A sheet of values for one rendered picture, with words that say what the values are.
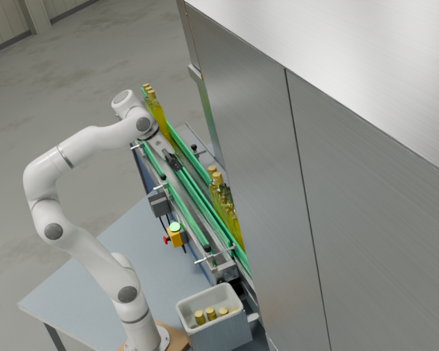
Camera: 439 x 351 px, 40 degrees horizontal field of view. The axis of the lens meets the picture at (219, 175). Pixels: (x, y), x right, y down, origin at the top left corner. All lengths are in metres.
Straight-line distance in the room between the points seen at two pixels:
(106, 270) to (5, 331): 2.07
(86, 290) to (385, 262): 2.43
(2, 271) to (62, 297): 1.78
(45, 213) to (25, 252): 2.78
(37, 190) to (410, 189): 1.62
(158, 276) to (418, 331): 2.31
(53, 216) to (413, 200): 1.61
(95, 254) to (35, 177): 0.36
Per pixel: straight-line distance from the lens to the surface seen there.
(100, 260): 2.17
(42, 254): 4.68
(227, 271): 2.33
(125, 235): 3.18
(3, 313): 4.34
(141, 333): 2.41
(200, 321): 2.28
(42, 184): 1.99
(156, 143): 2.03
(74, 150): 1.96
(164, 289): 2.78
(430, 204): 0.48
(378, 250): 0.60
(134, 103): 1.96
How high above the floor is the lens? 2.55
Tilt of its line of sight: 32 degrees down
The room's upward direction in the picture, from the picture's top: 14 degrees counter-clockwise
